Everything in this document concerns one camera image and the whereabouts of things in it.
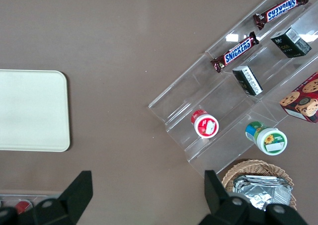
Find clear acrylic tiered shelf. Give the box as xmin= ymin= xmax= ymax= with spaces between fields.
xmin=148 ymin=0 xmax=318 ymax=178

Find red lid yogurt cup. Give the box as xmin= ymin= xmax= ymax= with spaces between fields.
xmin=190 ymin=109 xmax=220 ymax=139

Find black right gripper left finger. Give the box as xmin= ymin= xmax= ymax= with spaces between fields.
xmin=0 ymin=170 xmax=93 ymax=225

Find Snickers chocolate bar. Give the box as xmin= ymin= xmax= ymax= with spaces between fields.
xmin=252 ymin=0 xmax=310 ymax=31
xmin=210 ymin=31 xmax=260 ymax=74

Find red chocolate chip cookie box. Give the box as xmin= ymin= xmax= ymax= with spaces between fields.
xmin=279 ymin=72 xmax=318 ymax=124

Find dark green small box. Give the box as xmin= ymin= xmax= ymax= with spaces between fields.
xmin=270 ymin=27 xmax=313 ymax=59
xmin=232 ymin=65 xmax=263 ymax=97

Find green lid sunflower cup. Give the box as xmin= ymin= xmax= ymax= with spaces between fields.
xmin=245 ymin=121 xmax=288 ymax=156

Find light tan wicker basket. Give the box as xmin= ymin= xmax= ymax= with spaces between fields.
xmin=221 ymin=159 xmax=298 ymax=212

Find silver foil wrapped packet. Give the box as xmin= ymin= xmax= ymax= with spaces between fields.
xmin=232 ymin=174 xmax=293 ymax=211

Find cream rectangular tray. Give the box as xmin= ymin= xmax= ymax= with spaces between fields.
xmin=0 ymin=70 xmax=71 ymax=152

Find red cola can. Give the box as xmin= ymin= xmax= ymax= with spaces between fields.
xmin=15 ymin=201 xmax=32 ymax=215

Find clear acrylic can rack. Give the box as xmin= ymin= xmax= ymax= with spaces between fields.
xmin=0 ymin=194 xmax=62 ymax=211

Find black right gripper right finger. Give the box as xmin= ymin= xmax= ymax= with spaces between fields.
xmin=198 ymin=169 xmax=309 ymax=225

